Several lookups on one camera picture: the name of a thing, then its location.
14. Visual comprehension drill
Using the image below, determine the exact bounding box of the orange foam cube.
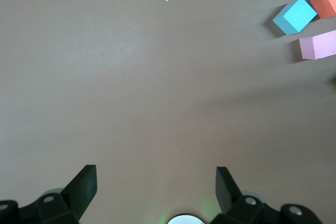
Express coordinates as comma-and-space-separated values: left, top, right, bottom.
310, 0, 336, 19

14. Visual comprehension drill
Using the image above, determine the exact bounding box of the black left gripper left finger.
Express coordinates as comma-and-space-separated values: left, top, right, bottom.
0, 165, 98, 224

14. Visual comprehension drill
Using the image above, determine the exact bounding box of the pink foam cube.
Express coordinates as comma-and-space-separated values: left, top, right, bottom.
298, 29, 336, 60

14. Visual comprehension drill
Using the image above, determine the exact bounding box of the blue foam cube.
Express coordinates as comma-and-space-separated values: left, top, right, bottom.
272, 0, 318, 35

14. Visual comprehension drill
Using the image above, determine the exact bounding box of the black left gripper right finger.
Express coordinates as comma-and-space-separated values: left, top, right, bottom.
209, 166, 324, 224

